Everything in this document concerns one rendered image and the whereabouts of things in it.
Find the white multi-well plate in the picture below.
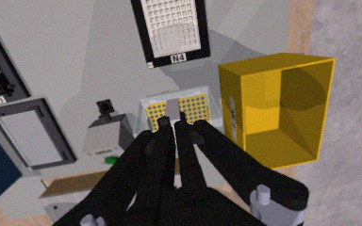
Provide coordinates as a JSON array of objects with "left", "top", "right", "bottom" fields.
[{"left": 141, "top": 0, "right": 201, "bottom": 57}]

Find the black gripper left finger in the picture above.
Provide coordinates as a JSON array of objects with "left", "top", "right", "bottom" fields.
[{"left": 52, "top": 99, "right": 176, "bottom": 226}]

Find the yellow open-top bin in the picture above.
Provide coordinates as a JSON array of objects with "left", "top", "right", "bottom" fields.
[{"left": 218, "top": 53, "right": 336, "bottom": 170}]

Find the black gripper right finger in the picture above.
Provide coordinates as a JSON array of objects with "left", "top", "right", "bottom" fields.
[{"left": 173, "top": 98, "right": 309, "bottom": 226}]

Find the grey bench mat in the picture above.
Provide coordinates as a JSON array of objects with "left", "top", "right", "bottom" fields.
[{"left": 0, "top": 0, "right": 288, "bottom": 220}]

